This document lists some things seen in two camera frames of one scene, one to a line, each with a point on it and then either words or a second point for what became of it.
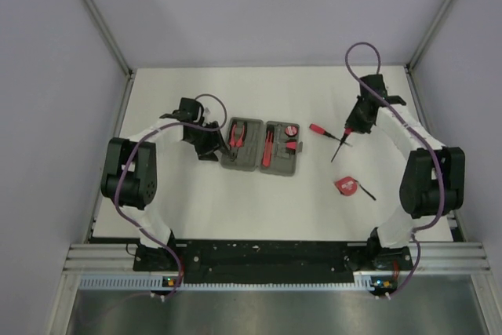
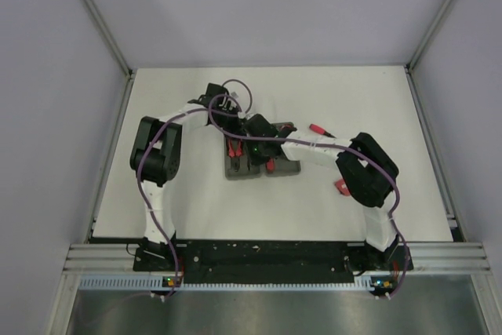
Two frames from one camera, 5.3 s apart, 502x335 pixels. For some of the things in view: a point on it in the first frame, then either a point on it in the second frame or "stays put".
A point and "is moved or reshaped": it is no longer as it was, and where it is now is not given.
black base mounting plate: [271, 260] stays put
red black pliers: [237, 136] is moved or reshaped
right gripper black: [351, 123] -> [254, 160]
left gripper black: [215, 142] -> [236, 127]
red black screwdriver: [321, 130] stays put
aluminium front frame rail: [434, 257] stays put
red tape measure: [347, 186] stays put
